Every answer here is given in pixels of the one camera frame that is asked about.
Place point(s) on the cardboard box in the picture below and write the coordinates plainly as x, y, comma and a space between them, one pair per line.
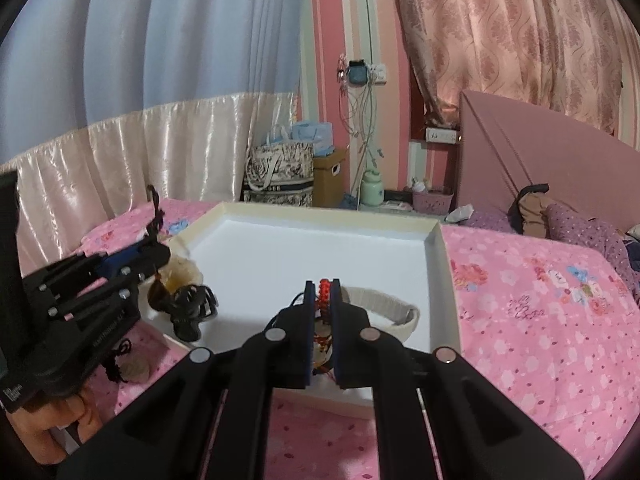
330, 180

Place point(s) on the black and white tote bag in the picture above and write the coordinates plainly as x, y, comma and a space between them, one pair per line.
277, 175

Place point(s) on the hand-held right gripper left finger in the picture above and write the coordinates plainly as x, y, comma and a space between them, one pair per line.
310, 325

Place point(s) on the white power strip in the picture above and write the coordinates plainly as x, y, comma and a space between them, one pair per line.
442, 135

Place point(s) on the pink patterned curtain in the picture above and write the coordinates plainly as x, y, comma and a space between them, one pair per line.
525, 35

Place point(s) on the pink floral bedsheet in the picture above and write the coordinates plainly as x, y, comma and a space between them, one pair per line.
525, 310

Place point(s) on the blue and cream curtain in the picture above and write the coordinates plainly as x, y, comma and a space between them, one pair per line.
150, 60

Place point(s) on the green jar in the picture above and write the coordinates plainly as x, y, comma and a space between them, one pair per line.
372, 192

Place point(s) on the pink headboard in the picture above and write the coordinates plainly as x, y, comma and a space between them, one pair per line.
550, 160

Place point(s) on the wall outlet with blue charger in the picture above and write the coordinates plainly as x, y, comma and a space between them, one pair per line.
362, 72

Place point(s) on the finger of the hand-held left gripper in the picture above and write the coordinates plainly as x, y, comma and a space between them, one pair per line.
100, 300
115, 262

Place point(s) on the purple dotted pillow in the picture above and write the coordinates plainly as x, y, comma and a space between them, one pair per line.
590, 235

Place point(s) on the blue gift bag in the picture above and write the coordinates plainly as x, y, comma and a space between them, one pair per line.
312, 135

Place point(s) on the person's left hand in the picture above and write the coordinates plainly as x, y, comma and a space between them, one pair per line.
50, 427

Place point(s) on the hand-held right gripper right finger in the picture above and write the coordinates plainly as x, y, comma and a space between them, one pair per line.
339, 325

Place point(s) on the white crumpled cloth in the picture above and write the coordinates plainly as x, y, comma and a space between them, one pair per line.
459, 215

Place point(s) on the pink plastic basket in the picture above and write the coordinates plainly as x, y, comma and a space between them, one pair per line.
432, 201

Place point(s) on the white shallow box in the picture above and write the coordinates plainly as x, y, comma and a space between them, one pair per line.
300, 250

